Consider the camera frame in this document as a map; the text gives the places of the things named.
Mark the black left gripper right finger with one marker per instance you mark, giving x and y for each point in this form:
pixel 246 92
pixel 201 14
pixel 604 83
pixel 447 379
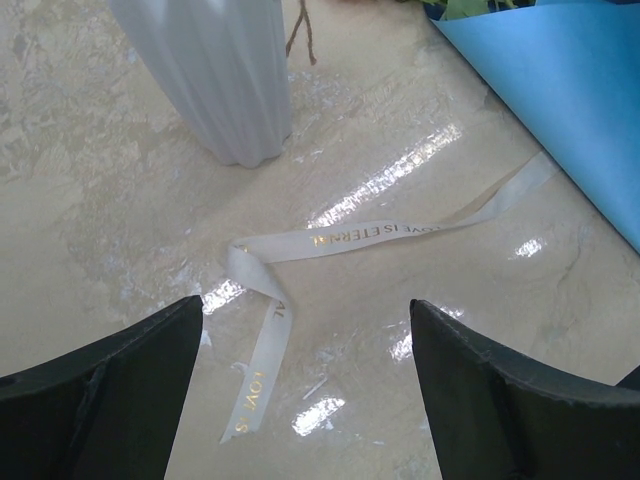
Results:
pixel 495 413

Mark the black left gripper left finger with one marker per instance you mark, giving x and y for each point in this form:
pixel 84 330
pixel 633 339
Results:
pixel 108 410

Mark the cream printed ribbon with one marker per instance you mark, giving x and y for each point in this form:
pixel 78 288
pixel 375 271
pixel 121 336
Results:
pixel 248 258

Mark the blue wrapping paper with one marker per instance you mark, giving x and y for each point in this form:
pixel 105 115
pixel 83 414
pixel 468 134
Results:
pixel 569 70

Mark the peach flower stem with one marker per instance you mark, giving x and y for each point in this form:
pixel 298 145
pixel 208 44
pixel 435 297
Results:
pixel 445 10

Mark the white ribbed ceramic vase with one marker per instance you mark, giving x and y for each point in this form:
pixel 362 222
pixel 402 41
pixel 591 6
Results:
pixel 222 65

